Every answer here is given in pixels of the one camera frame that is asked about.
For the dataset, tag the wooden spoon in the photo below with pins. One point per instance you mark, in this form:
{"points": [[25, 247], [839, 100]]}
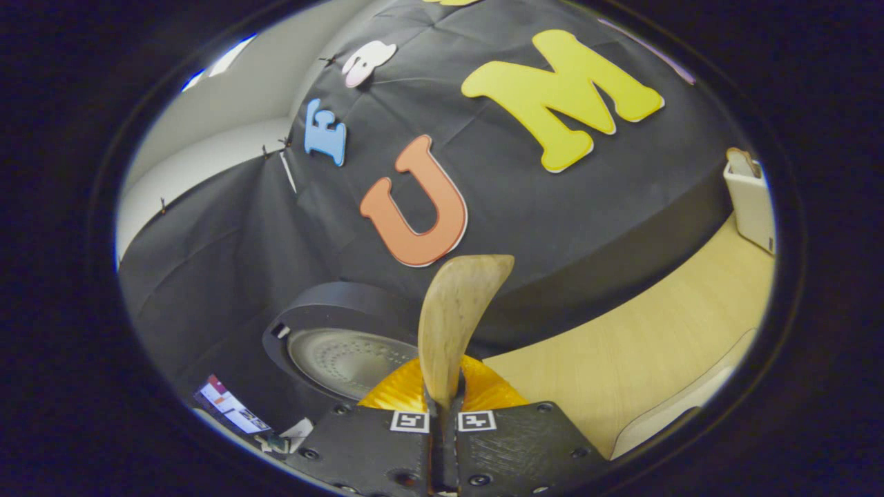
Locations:
{"points": [[456, 310]]}

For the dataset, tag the computer monitor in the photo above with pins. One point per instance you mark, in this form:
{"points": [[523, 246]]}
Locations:
{"points": [[231, 407]]}

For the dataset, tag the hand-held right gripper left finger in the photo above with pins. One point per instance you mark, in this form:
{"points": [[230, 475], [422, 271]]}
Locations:
{"points": [[373, 449]]}

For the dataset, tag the clear plastic rice box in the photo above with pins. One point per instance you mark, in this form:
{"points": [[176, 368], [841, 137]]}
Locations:
{"points": [[663, 414]]}

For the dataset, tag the ceiling light panel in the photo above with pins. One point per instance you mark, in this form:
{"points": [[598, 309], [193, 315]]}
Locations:
{"points": [[231, 55]]}

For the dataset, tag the dark grey rice cooker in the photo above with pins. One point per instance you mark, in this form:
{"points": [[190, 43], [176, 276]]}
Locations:
{"points": [[324, 310]]}

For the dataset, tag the white toaster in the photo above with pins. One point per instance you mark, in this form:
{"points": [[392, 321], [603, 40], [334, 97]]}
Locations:
{"points": [[753, 207]]}

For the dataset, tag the toasted bread slice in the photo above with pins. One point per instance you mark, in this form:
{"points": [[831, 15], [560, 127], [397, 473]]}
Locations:
{"points": [[742, 162]]}

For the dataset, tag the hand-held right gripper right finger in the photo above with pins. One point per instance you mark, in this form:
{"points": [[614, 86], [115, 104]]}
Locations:
{"points": [[518, 449]]}

